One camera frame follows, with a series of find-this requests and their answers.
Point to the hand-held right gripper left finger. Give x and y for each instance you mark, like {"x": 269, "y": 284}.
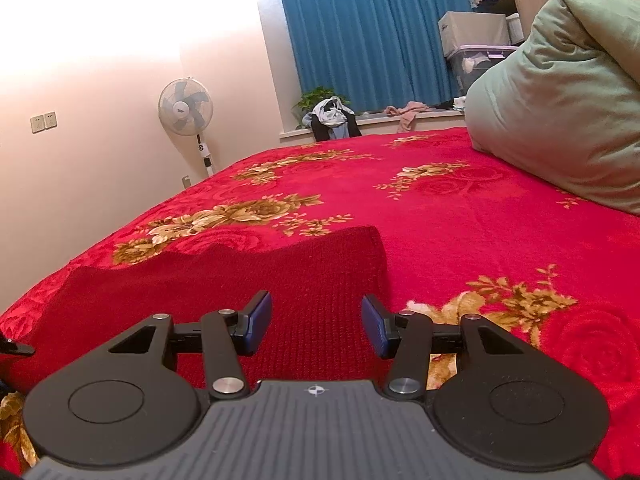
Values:
{"x": 259, "y": 321}

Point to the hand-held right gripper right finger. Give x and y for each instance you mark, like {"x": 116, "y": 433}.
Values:
{"x": 376, "y": 327}

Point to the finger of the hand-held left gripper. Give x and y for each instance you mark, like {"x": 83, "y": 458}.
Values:
{"x": 15, "y": 347}

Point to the dark red knitted sweater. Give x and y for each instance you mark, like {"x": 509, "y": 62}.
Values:
{"x": 300, "y": 280}

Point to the clothes pile on black chair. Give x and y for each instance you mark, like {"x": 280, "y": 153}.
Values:
{"x": 330, "y": 117}

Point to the red floral blanket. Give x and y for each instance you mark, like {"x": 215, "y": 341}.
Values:
{"x": 450, "y": 210}

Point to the white windowsill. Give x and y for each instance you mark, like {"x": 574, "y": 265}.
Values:
{"x": 375, "y": 121}

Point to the pink cloth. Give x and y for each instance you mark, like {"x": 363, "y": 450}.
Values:
{"x": 407, "y": 112}

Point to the white standing fan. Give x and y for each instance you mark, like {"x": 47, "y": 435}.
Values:
{"x": 185, "y": 106}

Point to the green potted plant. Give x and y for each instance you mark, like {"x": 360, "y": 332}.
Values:
{"x": 315, "y": 97}

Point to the clear storage box purple lid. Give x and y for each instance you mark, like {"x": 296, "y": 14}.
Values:
{"x": 472, "y": 67}

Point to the blue curtain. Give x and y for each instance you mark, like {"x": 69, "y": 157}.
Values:
{"x": 370, "y": 30}

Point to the pale green pillow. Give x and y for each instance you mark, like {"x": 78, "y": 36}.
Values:
{"x": 565, "y": 90}

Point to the grey cardboard box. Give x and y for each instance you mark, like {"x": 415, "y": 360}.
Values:
{"x": 472, "y": 27}

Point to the small white container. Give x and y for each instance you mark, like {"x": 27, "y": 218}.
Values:
{"x": 515, "y": 29}

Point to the low wall outlet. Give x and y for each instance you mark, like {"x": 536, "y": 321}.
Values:
{"x": 185, "y": 180}

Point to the beige wall switch plate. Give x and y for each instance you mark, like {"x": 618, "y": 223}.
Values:
{"x": 37, "y": 124}
{"x": 50, "y": 120}

